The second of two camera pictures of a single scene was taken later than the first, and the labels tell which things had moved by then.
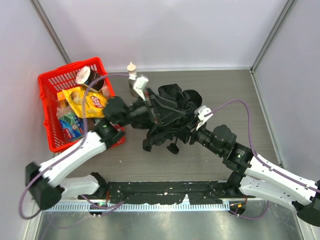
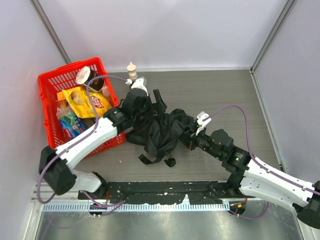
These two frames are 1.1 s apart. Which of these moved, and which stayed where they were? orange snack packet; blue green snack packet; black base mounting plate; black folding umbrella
Moved: black folding umbrella
Stayed: black base mounting plate; blue green snack packet; orange snack packet
